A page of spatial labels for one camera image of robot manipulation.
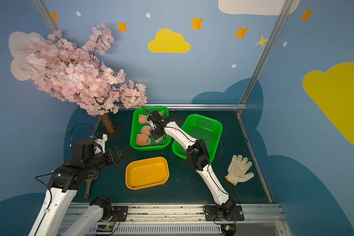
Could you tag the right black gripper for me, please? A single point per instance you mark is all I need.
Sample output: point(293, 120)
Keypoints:
point(155, 125)

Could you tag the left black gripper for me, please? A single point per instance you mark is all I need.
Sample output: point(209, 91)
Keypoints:
point(113, 155)

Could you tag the netted orange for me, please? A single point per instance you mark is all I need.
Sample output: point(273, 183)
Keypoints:
point(143, 140)
point(146, 130)
point(143, 119)

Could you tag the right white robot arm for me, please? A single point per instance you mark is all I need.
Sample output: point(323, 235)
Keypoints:
point(197, 158)

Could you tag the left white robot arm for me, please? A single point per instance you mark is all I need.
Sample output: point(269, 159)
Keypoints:
point(87, 156)

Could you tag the left green plastic basket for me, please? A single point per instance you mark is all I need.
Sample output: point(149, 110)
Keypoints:
point(136, 129)

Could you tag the green plastic basket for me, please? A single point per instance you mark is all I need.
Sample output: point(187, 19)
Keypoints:
point(136, 129)
point(205, 128)

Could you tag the yellow plastic tray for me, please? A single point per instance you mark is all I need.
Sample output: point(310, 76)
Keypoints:
point(146, 173)

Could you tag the right green plastic basket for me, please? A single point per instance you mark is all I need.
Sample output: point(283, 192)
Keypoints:
point(205, 128)

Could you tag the white cotton work glove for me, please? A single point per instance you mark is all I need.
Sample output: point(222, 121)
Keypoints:
point(238, 170)

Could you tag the pink artificial blossom tree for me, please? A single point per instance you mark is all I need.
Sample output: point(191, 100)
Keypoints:
point(75, 74)

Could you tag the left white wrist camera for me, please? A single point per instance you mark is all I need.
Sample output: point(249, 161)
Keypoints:
point(100, 139)

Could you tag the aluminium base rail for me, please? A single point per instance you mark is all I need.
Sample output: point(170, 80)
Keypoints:
point(167, 219)

